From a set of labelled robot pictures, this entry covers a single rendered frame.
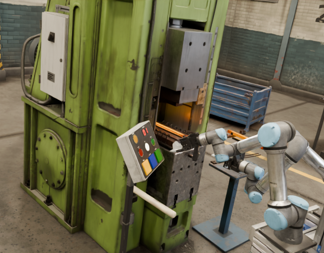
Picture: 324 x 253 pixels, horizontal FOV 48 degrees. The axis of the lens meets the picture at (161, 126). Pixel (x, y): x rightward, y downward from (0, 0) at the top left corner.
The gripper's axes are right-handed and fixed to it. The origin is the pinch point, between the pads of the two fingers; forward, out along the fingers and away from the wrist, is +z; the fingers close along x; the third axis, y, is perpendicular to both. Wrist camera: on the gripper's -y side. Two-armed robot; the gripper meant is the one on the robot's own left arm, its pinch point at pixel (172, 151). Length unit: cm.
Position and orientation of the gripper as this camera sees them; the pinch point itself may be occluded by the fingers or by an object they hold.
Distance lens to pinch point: 226.3
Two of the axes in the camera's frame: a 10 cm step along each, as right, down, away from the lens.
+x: -3.3, 2.7, -9.0
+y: -3.5, -9.2, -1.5
